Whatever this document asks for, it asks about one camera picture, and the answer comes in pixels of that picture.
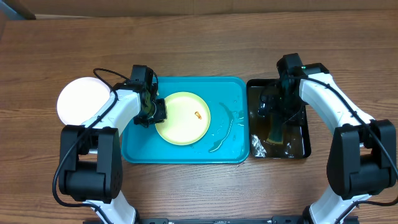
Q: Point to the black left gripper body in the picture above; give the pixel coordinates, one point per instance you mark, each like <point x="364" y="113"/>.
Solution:
<point x="158" y="114"/>

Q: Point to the pink plate with ketchup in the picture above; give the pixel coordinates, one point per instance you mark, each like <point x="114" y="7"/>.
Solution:
<point x="81" y="99"/>

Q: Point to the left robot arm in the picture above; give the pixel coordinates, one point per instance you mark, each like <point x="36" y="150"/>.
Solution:
<point x="90" y="170"/>

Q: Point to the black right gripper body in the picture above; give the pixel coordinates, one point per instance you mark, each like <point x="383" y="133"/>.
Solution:
<point x="277" y="106"/>

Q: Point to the green yellow sponge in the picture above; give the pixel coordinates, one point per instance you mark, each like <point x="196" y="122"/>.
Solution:
<point x="275" y="135"/>

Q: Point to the yellow plate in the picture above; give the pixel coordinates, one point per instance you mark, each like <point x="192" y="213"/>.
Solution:
<point x="188" y="119"/>

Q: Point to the black water tray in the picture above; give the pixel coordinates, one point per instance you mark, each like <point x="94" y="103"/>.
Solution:
<point x="296" y="141"/>

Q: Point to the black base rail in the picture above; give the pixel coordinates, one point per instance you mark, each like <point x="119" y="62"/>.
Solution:
<point x="273" y="220"/>

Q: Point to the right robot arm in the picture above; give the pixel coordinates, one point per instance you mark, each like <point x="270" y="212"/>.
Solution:
<point x="362" y="157"/>

